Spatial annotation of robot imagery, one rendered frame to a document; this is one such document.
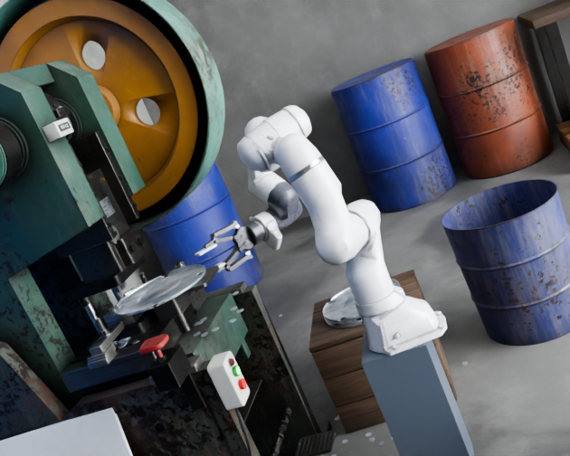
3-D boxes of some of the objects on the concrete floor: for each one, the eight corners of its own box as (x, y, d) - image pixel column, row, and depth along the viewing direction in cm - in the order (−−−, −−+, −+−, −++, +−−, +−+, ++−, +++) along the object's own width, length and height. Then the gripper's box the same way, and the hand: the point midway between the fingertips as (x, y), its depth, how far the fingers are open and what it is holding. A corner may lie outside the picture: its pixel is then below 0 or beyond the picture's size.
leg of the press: (332, 427, 246) (231, 200, 224) (327, 447, 235) (221, 211, 213) (118, 479, 273) (9, 280, 251) (105, 498, 262) (-10, 294, 240)
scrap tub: (582, 280, 272) (546, 169, 261) (608, 329, 234) (568, 202, 222) (477, 308, 285) (439, 204, 273) (486, 360, 246) (441, 242, 234)
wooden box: (443, 347, 266) (413, 269, 258) (458, 400, 230) (423, 310, 221) (346, 378, 274) (314, 302, 265) (346, 433, 238) (308, 348, 229)
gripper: (261, 256, 229) (207, 290, 216) (239, 204, 224) (183, 237, 212) (274, 256, 223) (220, 291, 210) (251, 203, 218) (194, 236, 206)
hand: (209, 260), depth 213 cm, fingers open, 6 cm apart
